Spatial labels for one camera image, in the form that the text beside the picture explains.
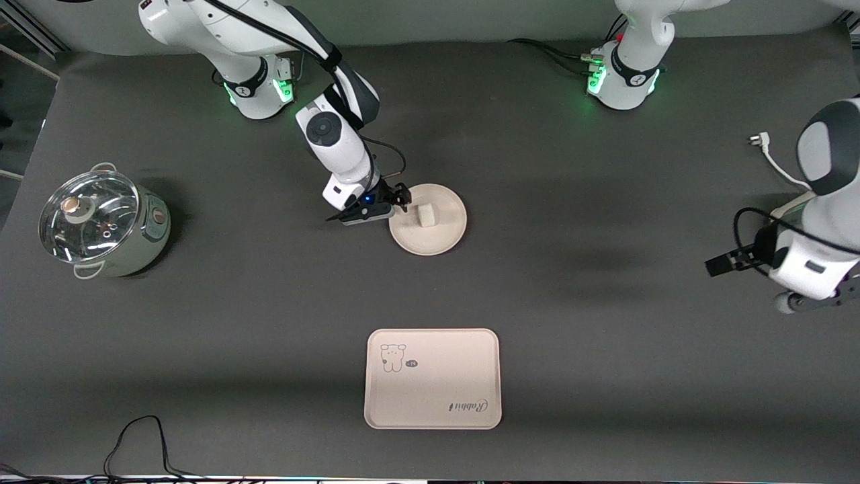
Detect round beige plate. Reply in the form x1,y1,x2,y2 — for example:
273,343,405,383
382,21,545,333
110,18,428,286
388,183,468,257

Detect beige tray with bear print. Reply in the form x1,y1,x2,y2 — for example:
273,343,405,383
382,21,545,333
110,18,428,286
363,328,503,430

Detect steel pot with glass lid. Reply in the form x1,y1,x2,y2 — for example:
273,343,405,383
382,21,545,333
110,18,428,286
71,163,173,280

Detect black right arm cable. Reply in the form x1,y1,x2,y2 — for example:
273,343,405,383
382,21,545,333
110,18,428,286
202,0,409,197

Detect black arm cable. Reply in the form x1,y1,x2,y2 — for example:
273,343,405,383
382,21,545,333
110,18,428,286
734,207,860,271
202,0,409,197

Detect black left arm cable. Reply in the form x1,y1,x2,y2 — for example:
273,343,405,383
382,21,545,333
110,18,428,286
734,207,860,271

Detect white power cable with plug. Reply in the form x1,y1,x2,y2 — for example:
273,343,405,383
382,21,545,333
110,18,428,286
748,132,815,192

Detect black left arm base cables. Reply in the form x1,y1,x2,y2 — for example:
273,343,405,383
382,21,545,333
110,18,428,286
507,13,630,76

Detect thin black floor cable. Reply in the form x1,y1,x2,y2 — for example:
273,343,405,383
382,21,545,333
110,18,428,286
103,415,202,482

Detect aluminium frame bar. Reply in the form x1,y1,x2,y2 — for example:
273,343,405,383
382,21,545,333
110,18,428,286
0,0,68,61

